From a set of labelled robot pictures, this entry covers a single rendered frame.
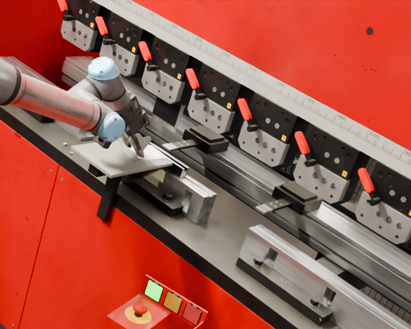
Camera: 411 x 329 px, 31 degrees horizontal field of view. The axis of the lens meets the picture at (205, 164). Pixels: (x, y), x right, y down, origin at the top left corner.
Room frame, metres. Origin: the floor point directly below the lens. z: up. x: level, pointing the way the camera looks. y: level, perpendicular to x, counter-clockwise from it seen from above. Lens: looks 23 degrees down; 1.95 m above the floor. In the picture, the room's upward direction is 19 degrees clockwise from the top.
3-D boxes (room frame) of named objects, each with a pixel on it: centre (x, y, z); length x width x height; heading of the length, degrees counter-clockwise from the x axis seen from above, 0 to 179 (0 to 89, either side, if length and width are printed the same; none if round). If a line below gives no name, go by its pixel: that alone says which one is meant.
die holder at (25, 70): (2.49, 0.62, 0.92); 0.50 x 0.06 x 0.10; 57
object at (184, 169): (2.17, 0.14, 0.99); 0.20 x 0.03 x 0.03; 57
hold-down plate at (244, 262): (1.80, -0.31, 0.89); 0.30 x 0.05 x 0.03; 57
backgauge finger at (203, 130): (2.32, 0.07, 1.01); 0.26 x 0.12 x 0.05; 147
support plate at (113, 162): (2.06, 0.24, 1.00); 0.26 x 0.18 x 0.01; 147
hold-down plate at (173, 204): (2.12, 0.16, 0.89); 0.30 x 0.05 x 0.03; 57
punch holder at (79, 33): (2.42, 0.52, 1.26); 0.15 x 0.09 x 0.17; 57
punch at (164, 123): (2.19, 0.16, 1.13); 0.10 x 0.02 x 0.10; 57
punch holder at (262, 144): (1.98, -0.15, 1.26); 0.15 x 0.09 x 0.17; 57
